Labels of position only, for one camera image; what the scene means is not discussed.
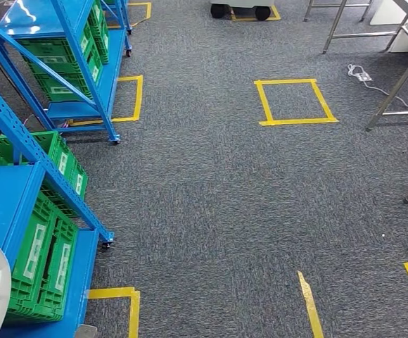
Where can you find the steel frame table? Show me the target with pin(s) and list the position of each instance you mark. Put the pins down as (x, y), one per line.
(366, 34)
(341, 5)

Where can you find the blue metal shelf rack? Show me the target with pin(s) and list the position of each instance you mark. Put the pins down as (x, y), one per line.
(0, 200)
(32, 18)
(124, 18)

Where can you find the grey cart with black wheels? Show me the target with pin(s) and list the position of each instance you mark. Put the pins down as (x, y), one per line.
(239, 3)

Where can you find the yellow floor tape marking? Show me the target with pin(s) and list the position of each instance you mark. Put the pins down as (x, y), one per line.
(139, 98)
(311, 308)

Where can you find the green plastic crate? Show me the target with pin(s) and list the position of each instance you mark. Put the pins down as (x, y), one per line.
(81, 191)
(49, 49)
(96, 72)
(105, 42)
(95, 11)
(51, 140)
(34, 252)
(63, 266)

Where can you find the white cabinet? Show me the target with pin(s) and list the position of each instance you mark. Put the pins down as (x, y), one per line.
(383, 14)

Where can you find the floor power socket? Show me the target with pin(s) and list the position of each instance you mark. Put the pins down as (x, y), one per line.
(365, 76)

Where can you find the steel leg table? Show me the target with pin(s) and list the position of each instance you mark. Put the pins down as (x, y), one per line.
(397, 88)

